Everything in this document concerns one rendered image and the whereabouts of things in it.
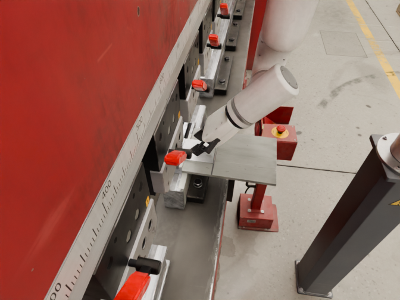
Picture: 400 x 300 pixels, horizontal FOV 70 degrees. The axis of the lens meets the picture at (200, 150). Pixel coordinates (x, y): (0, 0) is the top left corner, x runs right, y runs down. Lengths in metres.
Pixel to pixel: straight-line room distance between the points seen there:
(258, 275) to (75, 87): 1.61
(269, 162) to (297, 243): 1.09
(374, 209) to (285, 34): 0.69
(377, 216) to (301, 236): 0.86
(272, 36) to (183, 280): 0.60
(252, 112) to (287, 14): 0.23
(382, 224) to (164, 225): 0.73
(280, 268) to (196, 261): 1.04
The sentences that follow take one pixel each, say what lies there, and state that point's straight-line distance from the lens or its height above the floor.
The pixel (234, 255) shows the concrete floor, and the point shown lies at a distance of 1.78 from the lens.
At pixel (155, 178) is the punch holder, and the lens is 0.50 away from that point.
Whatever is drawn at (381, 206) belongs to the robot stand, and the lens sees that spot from 1.07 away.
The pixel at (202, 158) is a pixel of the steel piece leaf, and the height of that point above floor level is 1.00.
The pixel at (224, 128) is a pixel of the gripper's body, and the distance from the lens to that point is 0.72.
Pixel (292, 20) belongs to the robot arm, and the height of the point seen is 1.41.
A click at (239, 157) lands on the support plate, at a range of 0.85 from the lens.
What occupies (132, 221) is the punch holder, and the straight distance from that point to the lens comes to 0.39.
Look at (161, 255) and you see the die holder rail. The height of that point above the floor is 0.97.
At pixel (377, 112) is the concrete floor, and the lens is 3.00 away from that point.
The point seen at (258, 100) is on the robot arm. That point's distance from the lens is 0.67.
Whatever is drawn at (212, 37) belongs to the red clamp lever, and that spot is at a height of 1.31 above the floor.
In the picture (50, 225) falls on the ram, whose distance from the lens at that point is 0.23.
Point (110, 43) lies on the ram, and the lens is 0.28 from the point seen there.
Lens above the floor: 1.63
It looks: 47 degrees down
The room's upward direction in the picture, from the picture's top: straight up
